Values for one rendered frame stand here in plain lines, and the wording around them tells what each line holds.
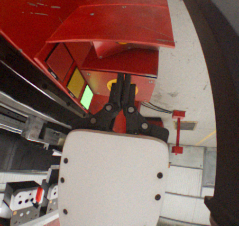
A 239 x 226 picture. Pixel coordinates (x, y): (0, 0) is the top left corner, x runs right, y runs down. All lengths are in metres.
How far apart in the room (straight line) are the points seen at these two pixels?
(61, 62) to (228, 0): 0.42
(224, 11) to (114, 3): 0.24
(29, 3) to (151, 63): 0.34
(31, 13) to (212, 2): 0.46
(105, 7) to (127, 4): 0.04
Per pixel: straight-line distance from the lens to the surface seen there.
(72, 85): 0.22
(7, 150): 1.11
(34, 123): 0.51
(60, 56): 0.19
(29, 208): 0.65
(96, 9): 0.22
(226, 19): 0.32
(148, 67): 0.23
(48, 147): 0.60
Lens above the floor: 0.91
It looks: 22 degrees down
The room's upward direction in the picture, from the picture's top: 167 degrees counter-clockwise
